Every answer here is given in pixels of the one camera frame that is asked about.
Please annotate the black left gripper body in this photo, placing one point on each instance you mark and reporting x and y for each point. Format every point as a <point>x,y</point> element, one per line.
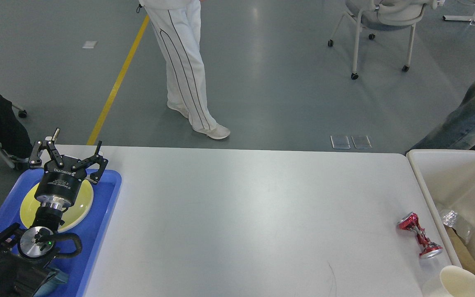
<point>59,187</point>

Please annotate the brown paper bag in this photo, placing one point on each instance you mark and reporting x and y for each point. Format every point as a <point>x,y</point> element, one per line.
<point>463,254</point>

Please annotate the white paper cup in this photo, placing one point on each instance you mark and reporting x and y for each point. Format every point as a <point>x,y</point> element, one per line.
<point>451,281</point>

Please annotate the aluminium foil tray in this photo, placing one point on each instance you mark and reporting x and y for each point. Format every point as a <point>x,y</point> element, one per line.
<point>458,223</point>

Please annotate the teal green mug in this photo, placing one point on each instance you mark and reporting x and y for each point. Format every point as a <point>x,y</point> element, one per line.
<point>56,278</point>

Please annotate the crushed red soda can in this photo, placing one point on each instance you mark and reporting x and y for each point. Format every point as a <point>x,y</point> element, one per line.
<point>429,248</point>

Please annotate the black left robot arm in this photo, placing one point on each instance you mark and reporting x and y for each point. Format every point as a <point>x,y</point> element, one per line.
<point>25,254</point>

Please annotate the grey chair leg with caster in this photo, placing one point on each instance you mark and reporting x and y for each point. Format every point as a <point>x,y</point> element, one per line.
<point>22,113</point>

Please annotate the person in black trousers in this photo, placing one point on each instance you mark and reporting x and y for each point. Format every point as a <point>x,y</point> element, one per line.
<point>14,138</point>

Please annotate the white plastic bin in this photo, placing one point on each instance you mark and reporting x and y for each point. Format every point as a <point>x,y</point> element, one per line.
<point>447,180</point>

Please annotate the blue plastic tray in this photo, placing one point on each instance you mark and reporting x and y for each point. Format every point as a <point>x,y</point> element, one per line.
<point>91,230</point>

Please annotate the person in white tracksuit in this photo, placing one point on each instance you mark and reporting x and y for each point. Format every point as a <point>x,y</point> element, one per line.
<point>177,24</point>

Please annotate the right floor socket cover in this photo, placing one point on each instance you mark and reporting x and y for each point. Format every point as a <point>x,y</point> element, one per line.
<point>361,142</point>

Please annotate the floor socket cover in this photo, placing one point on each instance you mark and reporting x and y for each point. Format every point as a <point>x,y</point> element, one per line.
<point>340,142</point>
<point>361,142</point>

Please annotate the left floor socket cover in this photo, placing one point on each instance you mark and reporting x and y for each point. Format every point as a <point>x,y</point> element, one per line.
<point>340,142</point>

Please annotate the white grey office chair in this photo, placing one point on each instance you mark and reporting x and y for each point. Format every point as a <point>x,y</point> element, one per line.
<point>384,15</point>

